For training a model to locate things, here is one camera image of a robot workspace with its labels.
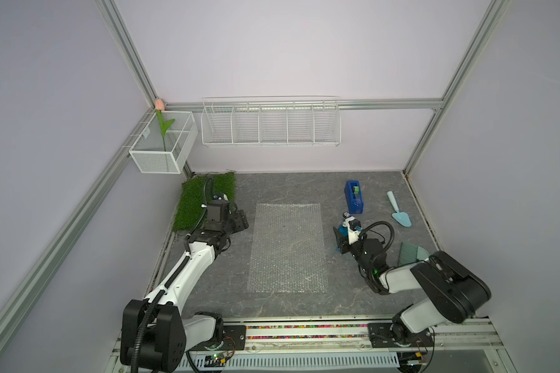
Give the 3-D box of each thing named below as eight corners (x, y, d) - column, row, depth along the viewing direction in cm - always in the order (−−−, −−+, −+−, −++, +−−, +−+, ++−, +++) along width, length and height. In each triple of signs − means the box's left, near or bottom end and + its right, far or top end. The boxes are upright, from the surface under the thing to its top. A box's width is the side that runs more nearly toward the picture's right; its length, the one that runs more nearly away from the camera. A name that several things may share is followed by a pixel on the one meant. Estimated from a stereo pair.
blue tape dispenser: (349, 214, 107) (352, 206, 102) (344, 189, 117) (346, 180, 112) (362, 214, 107) (366, 206, 102) (356, 189, 117) (359, 180, 112)
